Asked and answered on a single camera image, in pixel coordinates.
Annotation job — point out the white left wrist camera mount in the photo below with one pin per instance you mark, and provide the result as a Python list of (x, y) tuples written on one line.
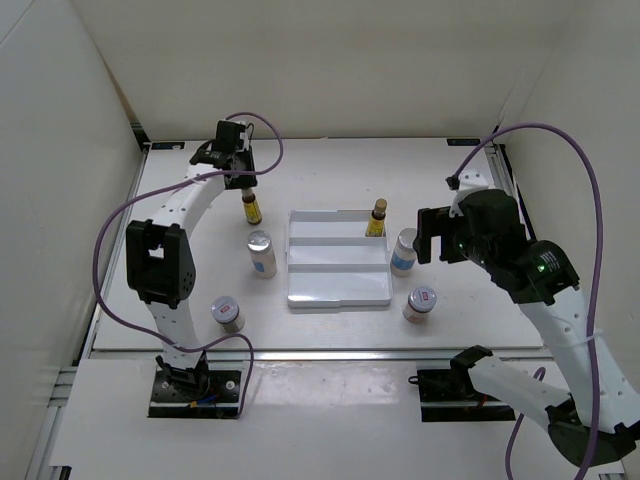
[(240, 135)]

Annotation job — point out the right blue corner label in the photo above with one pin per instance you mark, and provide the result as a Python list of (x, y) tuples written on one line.
[(463, 142)]

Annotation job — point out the aluminium left frame rail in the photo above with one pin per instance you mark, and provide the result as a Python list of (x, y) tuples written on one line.
[(39, 467)]

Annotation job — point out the white tiered organizer tray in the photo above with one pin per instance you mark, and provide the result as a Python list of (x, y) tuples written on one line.
[(331, 263)]

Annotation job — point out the aluminium right frame rail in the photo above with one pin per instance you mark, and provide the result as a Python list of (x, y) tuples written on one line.
[(504, 179)]

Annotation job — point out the right short white-lid jar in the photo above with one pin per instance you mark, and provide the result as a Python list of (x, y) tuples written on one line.
[(419, 304)]

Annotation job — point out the tall silver-lid jar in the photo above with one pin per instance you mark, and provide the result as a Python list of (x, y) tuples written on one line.
[(260, 247), (404, 256)]

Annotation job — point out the aluminium frame rail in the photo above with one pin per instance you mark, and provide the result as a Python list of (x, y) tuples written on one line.
[(39, 467), (504, 179)]

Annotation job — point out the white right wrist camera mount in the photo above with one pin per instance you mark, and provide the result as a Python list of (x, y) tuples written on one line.
[(466, 183)]

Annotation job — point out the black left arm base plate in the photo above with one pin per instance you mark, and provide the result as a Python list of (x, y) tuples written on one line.
[(220, 392)]

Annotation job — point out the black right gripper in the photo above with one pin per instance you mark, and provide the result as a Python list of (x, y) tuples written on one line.
[(431, 223)]

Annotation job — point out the left tall silver-lid jar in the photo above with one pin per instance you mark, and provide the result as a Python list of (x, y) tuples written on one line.
[(260, 247)]

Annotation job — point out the short white-lid jar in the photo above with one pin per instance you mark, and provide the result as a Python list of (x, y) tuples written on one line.
[(226, 312), (419, 304)]

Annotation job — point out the left blue corner label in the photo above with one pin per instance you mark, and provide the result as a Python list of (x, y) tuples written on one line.
[(167, 146)]

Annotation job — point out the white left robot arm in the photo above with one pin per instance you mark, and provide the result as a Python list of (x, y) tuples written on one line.
[(159, 261)]

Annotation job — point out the aluminium front rail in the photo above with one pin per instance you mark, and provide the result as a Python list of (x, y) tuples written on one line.
[(508, 354)]

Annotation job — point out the blue corner label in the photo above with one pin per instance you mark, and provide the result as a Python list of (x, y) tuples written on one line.
[(167, 146), (463, 142)]

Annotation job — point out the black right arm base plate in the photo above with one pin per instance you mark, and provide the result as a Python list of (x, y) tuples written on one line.
[(442, 400)]

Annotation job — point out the brown sauce bottle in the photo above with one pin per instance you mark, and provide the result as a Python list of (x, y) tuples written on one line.
[(376, 223), (251, 207)]

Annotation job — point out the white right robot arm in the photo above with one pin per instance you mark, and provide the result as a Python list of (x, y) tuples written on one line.
[(595, 420)]

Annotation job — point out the left short white-lid jar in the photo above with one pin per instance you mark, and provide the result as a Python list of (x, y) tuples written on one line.
[(226, 312)]

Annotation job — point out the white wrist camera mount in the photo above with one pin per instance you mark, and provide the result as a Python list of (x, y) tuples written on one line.
[(466, 183), (240, 135)]

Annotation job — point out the right tall silver-lid jar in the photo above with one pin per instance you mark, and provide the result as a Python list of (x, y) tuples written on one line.
[(404, 256)]

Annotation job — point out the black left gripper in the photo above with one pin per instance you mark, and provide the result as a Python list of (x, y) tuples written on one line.
[(246, 181)]

